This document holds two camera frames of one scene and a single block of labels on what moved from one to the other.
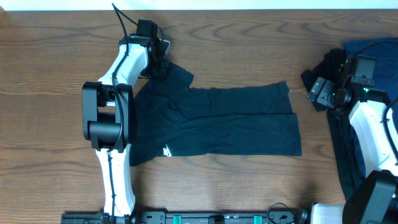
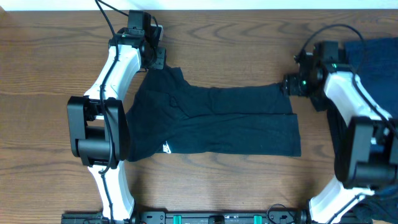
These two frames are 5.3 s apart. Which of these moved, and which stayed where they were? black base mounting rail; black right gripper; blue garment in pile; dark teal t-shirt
Moved: black right gripper
Stayed: dark teal t-shirt; blue garment in pile; black base mounting rail
